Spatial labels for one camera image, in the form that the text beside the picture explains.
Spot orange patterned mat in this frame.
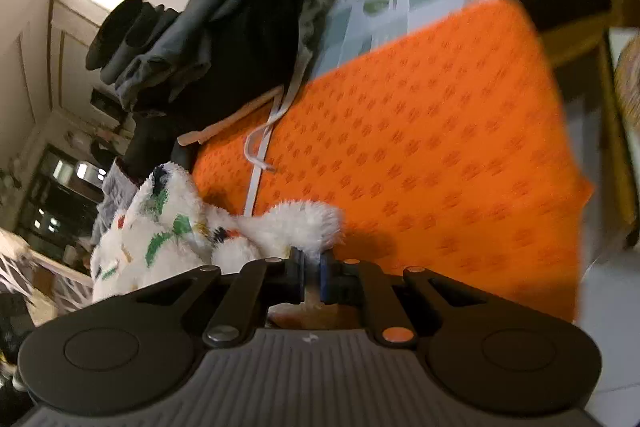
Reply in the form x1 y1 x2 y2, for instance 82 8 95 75
192 0 597 324

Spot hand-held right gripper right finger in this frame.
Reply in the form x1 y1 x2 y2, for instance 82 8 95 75
318 252 483 349

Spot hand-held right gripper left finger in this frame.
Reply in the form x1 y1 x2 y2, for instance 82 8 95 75
132 248 306 349

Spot round woven brown cushion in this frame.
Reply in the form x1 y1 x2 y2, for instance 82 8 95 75
612 42 640 140

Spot white fluffy polka-dot garment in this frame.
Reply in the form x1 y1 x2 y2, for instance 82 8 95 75
90 163 347 333

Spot grey fluffy cloth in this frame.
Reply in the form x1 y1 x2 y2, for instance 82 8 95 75
91 158 140 249

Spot white lattice fence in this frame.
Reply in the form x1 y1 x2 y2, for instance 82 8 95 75
0 227 97 315

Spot black drawstring pants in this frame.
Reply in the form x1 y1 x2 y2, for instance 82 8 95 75
124 0 331 218

